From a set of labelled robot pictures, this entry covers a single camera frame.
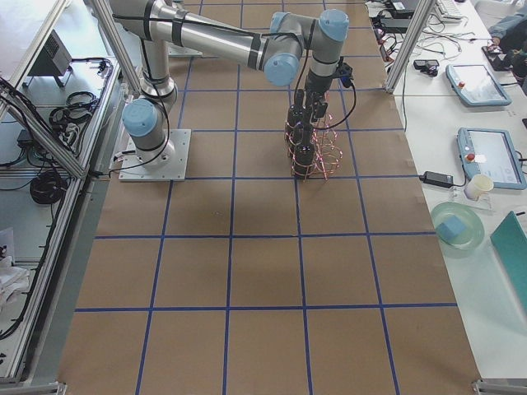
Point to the green translucent plate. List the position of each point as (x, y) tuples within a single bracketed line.
[(475, 232)]

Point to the blue foam block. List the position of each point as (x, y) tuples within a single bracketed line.
[(450, 228)]

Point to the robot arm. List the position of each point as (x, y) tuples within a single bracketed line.
[(277, 54)]

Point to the black power brick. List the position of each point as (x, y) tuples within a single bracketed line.
[(437, 179)]

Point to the blue teach pendant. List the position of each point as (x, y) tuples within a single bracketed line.
[(475, 85), (490, 152)]

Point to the teal notebook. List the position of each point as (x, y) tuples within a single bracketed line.
[(509, 240)]

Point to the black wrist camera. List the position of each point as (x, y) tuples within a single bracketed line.
[(344, 73)]

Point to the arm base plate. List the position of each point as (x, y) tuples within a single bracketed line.
[(166, 163)]

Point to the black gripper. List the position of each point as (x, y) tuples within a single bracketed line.
[(317, 83)]

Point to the white paper cup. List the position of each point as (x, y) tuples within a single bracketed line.
[(477, 186)]

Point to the blue teach pendant far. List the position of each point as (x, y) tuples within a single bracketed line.
[(475, 85)]

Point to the copper wire wine basket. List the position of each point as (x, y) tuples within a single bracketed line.
[(327, 153)]

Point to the blue teach pendant near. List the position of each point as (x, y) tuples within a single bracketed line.
[(490, 152)]

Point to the aluminium frame post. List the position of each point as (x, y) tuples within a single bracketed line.
[(414, 30)]

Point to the dark wine bottle front slot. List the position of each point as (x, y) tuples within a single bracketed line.
[(303, 150)]

